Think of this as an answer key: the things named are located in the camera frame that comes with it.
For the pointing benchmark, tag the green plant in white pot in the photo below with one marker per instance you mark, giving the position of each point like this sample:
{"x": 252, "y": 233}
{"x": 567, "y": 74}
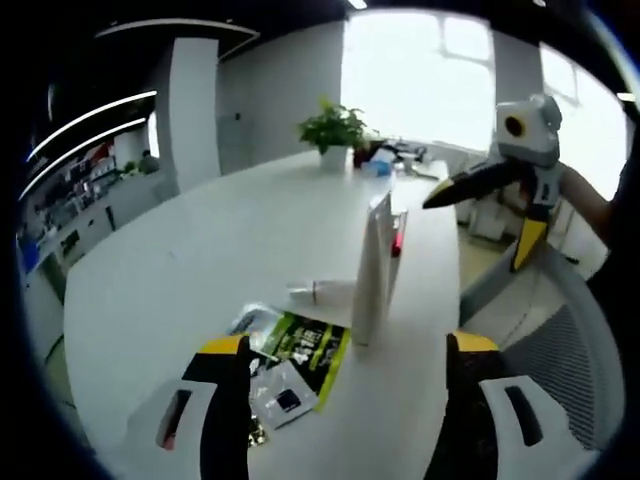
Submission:
{"x": 332, "y": 127}

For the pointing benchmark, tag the long white counter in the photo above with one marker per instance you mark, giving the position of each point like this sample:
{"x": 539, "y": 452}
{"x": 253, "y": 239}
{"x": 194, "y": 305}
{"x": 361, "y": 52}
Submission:
{"x": 100, "y": 220}

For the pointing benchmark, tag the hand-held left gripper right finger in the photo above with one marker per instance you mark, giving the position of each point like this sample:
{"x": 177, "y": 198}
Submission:
{"x": 470, "y": 400}

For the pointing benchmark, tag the blue storage box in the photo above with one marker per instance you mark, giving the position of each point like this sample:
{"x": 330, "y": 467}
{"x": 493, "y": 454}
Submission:
{"x": 28, "y": 255}

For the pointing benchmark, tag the long ceiling light strip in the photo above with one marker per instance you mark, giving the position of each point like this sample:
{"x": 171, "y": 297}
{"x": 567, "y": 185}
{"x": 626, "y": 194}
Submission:
{"x": 135, "y": 122}
{"x": 145, "y": 94}

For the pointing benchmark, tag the silver blue skincare sachet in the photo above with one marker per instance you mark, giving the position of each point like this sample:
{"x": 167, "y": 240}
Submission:
{"x": 250, "y": 322}

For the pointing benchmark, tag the blue plastic packet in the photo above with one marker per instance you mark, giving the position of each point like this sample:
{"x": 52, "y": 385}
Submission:
{"x": 380, "y": 167}

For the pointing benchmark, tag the white skincare bottle red band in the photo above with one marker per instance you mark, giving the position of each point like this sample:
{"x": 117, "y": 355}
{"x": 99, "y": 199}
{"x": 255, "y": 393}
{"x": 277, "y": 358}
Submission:
{"x": 398, "y": 245}

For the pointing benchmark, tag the small white skincare tube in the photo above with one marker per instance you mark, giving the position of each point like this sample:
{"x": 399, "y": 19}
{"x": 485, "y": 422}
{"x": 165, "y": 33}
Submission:
{"x": 335, "y": 290}

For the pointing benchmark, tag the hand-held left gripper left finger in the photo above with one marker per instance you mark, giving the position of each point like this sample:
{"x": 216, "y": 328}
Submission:
{"x": 225, "y": 400}

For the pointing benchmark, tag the white mesh office chair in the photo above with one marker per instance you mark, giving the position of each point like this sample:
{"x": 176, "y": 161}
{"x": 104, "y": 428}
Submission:
{"x": 550, "y": 350}

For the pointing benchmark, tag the green black skincare sachet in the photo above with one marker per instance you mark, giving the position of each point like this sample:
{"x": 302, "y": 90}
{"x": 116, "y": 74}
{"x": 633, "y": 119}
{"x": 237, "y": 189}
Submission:
{"x": 305, "y": 350}

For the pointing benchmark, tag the small clear skincare sachet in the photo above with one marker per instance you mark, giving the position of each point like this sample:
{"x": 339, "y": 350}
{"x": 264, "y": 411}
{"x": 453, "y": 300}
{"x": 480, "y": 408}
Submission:
{"x": 280, "y": 395}

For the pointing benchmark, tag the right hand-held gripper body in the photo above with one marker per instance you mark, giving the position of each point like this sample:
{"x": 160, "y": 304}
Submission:
{"x": 537, "y": 140}

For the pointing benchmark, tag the gold foil skincare sachet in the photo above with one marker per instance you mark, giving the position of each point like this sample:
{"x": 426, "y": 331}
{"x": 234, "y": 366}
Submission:
{"x": 259, "y": 432}

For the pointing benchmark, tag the large white skincare tube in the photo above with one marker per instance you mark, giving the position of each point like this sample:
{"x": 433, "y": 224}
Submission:
{"x": 372, "y": 275}

